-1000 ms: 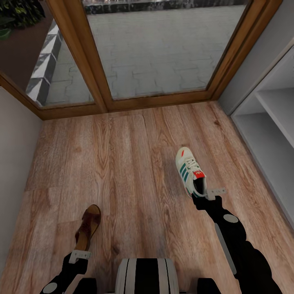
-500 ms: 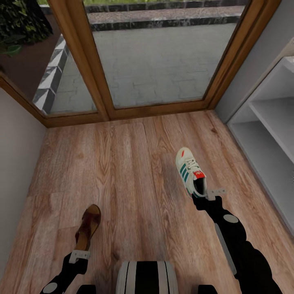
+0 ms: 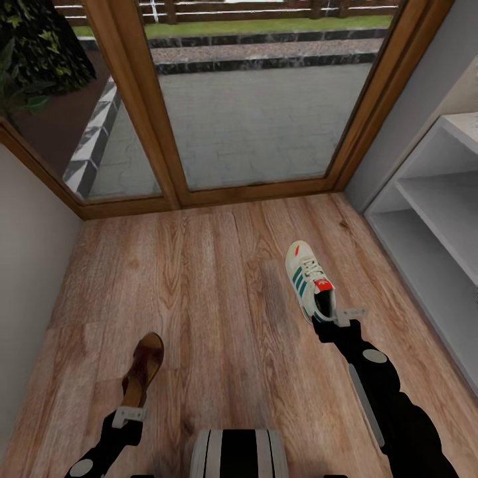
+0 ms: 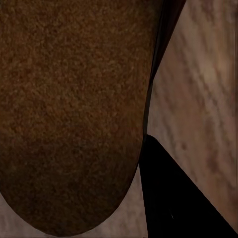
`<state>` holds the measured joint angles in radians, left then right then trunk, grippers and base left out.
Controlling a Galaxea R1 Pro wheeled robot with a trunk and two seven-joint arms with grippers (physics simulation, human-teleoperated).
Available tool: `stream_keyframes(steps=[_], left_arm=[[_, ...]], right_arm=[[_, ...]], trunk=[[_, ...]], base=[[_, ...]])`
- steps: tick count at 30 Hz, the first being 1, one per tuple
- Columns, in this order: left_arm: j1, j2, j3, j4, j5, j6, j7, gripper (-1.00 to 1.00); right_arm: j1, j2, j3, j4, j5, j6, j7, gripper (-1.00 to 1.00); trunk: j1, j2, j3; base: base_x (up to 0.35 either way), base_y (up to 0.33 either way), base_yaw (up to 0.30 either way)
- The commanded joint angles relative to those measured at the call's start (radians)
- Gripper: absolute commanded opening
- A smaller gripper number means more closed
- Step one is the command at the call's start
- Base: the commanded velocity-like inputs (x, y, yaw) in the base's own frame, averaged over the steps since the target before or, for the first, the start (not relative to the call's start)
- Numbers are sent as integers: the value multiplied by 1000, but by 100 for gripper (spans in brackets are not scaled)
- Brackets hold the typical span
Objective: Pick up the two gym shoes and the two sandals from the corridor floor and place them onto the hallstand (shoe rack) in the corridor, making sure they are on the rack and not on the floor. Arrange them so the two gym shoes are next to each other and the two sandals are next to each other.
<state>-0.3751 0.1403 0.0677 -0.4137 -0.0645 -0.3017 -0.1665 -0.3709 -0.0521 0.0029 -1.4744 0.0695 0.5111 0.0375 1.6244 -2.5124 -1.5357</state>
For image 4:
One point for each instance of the sandal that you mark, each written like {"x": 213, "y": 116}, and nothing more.
{"x": 76, "y": 80}

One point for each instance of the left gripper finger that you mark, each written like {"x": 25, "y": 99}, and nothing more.
{"x": 174, "y": 206}

